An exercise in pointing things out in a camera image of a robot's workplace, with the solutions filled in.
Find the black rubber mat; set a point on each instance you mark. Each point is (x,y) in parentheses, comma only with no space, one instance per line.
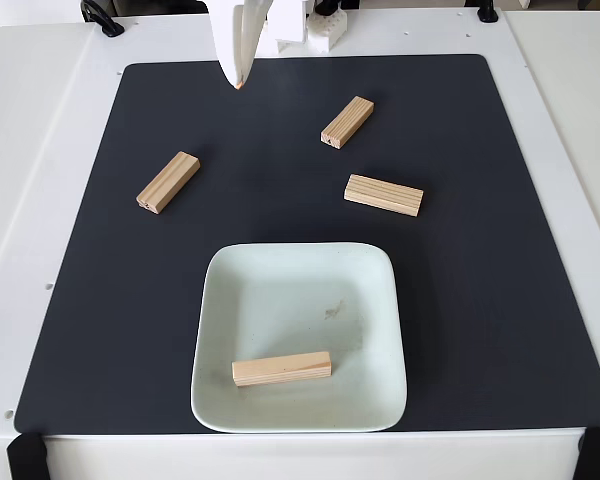
(130,300)

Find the black table clamp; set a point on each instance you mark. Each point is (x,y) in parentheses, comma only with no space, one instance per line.
(102,20)
(487,12)

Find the wooden block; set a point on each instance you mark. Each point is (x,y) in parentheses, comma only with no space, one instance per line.
(347,122)
(169,182)
(280,369)
(384,195)

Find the black base clamp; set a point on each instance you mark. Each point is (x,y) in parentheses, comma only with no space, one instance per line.
(329,6)

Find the pale green square plate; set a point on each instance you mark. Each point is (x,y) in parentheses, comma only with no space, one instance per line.
(375,350)

